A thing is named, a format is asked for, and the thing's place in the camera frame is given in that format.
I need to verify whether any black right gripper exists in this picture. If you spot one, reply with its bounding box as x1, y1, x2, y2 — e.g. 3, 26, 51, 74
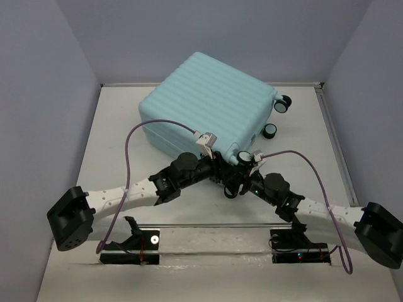
224, 162, 277, 206

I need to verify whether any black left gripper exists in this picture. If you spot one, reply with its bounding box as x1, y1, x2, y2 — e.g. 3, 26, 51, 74
178, 148, 239, 189

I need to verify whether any light blue hard-shell suitcase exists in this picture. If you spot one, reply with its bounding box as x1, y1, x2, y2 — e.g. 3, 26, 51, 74
139, 52, 292, 166

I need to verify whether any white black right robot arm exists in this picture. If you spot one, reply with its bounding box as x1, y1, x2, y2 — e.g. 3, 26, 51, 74
224, 171, 402, 269

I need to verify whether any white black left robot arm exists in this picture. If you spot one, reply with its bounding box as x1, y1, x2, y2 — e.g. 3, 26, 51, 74
47, 152, 243, 252

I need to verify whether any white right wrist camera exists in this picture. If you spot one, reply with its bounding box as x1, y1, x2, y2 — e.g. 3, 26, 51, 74
249, 150, 266, 176

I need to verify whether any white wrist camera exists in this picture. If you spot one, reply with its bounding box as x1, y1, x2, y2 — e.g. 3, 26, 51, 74
249, 150, 266, 176
193, 131, 217, 159

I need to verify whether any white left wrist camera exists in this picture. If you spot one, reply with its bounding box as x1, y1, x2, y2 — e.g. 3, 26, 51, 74
193, 131, 217, 159

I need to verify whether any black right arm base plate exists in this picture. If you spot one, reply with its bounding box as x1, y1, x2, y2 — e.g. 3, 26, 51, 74
268, 228, 331, 264

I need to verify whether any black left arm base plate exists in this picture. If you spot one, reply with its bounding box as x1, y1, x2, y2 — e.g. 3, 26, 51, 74
99, 216, 160, 266

